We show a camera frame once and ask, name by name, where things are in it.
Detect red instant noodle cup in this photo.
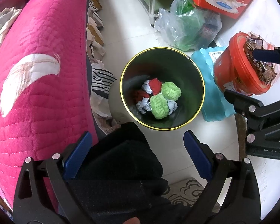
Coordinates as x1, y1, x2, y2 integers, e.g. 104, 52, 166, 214
213, 32, 280, 96

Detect light blue package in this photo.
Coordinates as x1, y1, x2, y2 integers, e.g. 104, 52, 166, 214
190, 45, 237, 122

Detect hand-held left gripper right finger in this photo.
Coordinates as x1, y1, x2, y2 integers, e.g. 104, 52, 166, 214
183, 130, 263, 224

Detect white crumpled paper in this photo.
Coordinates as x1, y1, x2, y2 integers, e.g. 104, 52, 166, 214
141, 80, 153, 95
167, 99, 178, 111

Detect pile of brown wrappers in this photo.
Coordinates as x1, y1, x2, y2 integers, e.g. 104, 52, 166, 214
244, 34, 280, 84

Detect person's black pants leg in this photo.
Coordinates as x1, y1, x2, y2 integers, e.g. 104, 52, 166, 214
68, 121, 201, 224

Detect patterned floor rug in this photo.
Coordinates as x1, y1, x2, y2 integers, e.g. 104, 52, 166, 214
164, 177, 224, 215

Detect pale rumpled quilt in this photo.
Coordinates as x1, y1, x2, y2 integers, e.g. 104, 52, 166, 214
0, 7, 22, 59

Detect person's left hand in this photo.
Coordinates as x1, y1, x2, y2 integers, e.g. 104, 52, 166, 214
121, 217, 141, 224

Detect green sock ball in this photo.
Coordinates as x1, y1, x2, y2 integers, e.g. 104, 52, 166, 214
150, 95, 169, 119
161, 81, 182, 100

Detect pink quilted bed blanket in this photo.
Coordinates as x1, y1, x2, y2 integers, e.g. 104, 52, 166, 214
0, 0, 101, 213

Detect pale blue paper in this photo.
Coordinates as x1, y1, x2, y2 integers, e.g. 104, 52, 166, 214
136, 97, 153, 115

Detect striped fringed bed skirt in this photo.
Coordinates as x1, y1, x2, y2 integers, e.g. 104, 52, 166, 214
85, 0, 122, 136

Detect dark soda bottle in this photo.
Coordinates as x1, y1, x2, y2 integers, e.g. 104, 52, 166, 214
201, 16, 222, 47

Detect dark green trash bin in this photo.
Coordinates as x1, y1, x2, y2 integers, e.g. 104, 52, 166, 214
120, 47, 205, 130

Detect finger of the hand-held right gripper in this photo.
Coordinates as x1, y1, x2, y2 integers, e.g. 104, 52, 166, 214
223, 89, 280, 161
251, 41, 280, 68

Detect red sock ball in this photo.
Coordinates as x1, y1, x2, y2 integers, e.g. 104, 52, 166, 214
148, 78, 164, 95

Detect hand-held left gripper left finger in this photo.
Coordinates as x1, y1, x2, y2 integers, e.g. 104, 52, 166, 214
13, 131, 94, 224

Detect dark red crumpled cloth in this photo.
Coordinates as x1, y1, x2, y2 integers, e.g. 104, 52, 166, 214
132, 90, 151, 103

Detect clear plastic bag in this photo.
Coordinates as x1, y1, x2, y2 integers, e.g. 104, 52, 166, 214
154, 0, 223, 52

